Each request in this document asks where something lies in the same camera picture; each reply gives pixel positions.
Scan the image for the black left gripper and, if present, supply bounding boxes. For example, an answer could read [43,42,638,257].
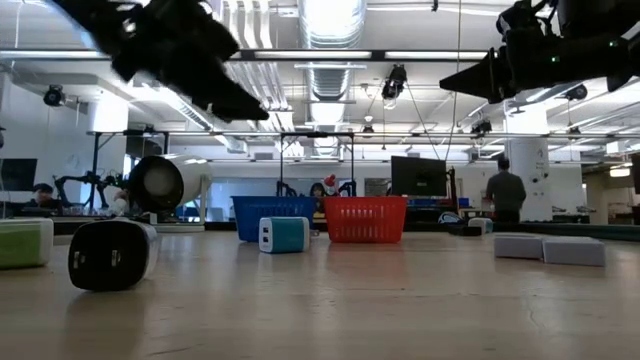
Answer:
[109,0,271,124]

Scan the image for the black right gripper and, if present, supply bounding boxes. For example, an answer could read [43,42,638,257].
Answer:
[439,33,612,105]

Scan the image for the teal white wall charger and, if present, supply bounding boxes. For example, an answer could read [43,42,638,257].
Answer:
[258,215,311,255]

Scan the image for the white round charger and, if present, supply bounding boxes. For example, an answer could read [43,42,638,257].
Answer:
[468,217,494,235]

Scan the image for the black white wall charger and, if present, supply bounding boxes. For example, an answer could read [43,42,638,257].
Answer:
[67,217,160,293]

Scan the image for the green white wall charger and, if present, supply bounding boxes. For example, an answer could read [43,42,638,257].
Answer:
[0,216,55,271]

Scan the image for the white spotlight lamp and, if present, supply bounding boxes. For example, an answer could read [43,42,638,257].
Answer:
[128,153,215,234]

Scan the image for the white round pillar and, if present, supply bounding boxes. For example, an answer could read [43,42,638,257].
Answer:
[503,137,552,224]

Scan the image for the blue plastic basket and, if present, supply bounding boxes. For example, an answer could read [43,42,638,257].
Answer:
[230,195,321,244]

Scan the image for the person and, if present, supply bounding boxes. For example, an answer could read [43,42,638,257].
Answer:
[308,181,329,220]
[485,156,528,224]
[28,182,64,211]

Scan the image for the black flat monitor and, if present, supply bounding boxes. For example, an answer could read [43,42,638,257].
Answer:
[390,155,449,198]

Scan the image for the black background robot arms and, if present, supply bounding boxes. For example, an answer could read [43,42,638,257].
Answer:
[52,170,129,211]

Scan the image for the red plastic basket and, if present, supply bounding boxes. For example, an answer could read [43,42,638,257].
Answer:
[322,195,409,245]

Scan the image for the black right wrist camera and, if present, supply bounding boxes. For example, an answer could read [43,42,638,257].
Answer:
[496,0,559,50]

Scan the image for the black overhead camera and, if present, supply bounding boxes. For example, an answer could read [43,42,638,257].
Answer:
[381,63,409,101]

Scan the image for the large silver ceiling duct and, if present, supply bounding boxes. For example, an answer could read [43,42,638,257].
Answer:
[298,0,369,104]

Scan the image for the black table frame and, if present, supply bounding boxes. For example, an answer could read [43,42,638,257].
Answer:
[0,214,640,242]

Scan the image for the black wall monitor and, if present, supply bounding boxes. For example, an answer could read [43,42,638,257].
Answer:
[0,158,39,193]

